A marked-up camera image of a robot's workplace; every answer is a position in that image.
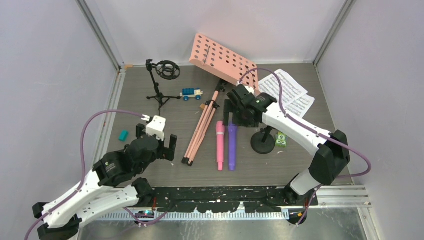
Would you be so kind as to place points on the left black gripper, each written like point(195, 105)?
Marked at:
point(168, 152)

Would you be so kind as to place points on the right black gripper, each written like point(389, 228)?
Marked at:
point(229, 107)

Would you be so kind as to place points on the purple microphone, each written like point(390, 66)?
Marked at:
point(232, 146)

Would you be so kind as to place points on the pink microphone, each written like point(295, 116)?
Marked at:
point(220, 145)

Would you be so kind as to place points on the black round base mic stand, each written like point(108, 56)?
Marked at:
point(263, 142)

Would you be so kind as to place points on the sheet music page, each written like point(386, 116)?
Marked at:
point(282, 86)
point(301, 106)

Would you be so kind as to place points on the pink music stand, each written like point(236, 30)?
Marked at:
point(227, 67)

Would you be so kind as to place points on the black tripod shock mount stand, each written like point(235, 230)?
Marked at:
point(166, 70)

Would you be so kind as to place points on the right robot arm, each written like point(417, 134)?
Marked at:
point(330, 156)

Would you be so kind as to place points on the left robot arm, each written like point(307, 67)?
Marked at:
point(62, 222)

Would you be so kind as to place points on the green owl number tile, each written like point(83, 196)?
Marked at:
point(281, 139)

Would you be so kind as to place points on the teal block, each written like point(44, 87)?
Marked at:
point(123, 135)

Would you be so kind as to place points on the blue white toy car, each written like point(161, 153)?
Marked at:
point(187, 93)

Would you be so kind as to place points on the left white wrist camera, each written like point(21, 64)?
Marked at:
point(155, 126)

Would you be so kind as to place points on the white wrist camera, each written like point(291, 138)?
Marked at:
point(250, 89)
point(155, 126)

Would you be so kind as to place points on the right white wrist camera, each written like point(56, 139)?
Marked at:
point(250, 89)

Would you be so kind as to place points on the slotted cable duct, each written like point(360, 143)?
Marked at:
point(238, 215)

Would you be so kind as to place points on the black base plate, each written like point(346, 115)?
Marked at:
point(229, 199)

